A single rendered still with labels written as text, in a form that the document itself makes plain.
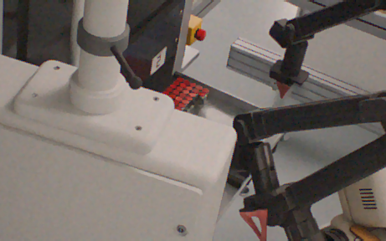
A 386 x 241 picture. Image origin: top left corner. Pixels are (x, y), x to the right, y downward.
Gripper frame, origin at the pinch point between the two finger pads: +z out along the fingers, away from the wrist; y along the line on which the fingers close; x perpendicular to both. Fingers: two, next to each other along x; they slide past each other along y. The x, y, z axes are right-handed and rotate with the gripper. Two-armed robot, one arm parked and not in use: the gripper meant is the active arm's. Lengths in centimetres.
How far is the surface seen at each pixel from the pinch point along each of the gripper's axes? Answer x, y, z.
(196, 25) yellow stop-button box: -15.1, 37.3, 0.6
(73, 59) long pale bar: 68, 31, -38
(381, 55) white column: -141, -3, 65
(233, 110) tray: -1.5, 14.2, 14.4
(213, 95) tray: -3.6, 22.5, 14.4
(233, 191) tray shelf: 31.5, -2.0, 13.4
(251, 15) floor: -194, 79, 109
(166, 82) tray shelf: -0.7, 37.8, 15.1
